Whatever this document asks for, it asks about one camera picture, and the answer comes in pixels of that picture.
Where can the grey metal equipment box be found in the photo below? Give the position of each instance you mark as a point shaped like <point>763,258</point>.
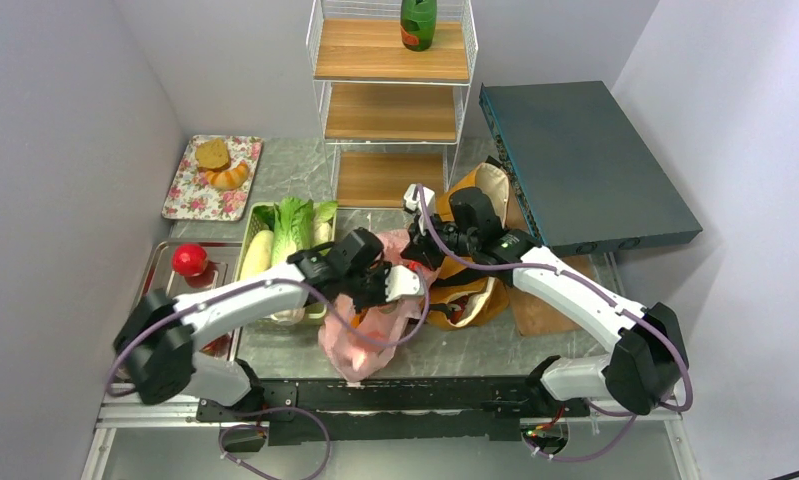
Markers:
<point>584,179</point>

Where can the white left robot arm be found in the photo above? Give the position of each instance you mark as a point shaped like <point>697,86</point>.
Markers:
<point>160,344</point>

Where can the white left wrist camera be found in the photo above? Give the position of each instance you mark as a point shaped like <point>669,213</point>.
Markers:
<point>402,283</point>

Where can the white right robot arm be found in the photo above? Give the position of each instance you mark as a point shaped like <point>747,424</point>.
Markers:
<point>644,364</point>

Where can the green romaine lettuce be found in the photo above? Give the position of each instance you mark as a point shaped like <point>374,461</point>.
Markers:
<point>292,228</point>

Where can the croissant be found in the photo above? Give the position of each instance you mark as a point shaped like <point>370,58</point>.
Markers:
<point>229,179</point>

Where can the brown bread slice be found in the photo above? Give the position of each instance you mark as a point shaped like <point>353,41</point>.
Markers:
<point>212,155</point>

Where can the white daikon radish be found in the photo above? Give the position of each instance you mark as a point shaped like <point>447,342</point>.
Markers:
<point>258,255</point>

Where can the red tomato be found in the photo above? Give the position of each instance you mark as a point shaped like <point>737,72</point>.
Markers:
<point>189,260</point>

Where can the green cabbage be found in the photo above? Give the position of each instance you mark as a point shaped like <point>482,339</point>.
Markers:
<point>323,222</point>

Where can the green glass bottle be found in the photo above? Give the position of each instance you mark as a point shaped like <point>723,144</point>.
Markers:
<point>418,19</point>

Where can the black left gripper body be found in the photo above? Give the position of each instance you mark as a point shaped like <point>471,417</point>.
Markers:
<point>374,285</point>

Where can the wooden board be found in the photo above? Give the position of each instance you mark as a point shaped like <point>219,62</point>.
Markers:
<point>548,294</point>

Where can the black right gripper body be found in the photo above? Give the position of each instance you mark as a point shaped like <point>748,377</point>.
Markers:
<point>428,241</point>

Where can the white wire wooden shelf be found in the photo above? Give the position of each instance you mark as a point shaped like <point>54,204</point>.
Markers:
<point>389,116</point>

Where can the green plastic basket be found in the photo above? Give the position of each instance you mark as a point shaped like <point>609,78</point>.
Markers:
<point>261,217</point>

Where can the metal baking tray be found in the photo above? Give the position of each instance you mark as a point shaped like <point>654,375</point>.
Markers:
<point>222,267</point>

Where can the brown paper grocery bag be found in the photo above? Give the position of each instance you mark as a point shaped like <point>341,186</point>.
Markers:
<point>462,297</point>

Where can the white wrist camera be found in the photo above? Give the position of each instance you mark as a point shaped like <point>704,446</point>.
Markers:
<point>419,201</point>
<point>402,283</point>

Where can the floral tray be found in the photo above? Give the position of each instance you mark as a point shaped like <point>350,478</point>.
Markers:
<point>190,197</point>

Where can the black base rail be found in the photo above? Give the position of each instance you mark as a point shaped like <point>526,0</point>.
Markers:
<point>494,407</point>

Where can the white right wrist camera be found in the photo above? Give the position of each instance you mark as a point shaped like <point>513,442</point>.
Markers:
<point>419,201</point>

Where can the pink plastic bag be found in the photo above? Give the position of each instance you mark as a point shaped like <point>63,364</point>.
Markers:
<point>351,340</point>

